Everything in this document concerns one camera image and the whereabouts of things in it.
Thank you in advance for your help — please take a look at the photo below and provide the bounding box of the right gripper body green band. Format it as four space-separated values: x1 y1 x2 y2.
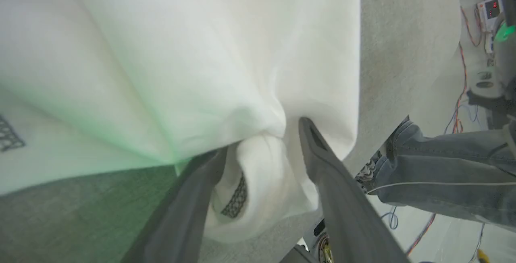
495 24 516 95

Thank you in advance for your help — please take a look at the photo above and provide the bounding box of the red orange cable bundle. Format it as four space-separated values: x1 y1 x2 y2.
443 5 485 135

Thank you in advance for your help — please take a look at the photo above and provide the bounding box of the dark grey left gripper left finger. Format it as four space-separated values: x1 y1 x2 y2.
121 146 229 263

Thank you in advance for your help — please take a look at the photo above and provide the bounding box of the patterned knit shoe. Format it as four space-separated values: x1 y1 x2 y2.
355 150 382 194

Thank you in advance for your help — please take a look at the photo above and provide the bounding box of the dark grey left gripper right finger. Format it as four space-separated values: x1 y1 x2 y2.
298 117 410 263

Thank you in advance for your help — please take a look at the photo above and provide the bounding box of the red floor cable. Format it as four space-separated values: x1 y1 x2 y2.
405 213 438 256

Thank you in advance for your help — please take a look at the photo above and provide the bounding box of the blue thin cable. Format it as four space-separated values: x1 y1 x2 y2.
381 206 400 231

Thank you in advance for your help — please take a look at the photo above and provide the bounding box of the person's leg in grey jeans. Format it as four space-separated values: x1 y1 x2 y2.
365 119 516 232

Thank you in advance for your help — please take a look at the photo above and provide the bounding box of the white garment with grey stitching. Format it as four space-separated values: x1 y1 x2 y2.
0 0 361 244

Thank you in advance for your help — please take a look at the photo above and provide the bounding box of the white power supply red display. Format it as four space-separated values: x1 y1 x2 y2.
476 0 505 24

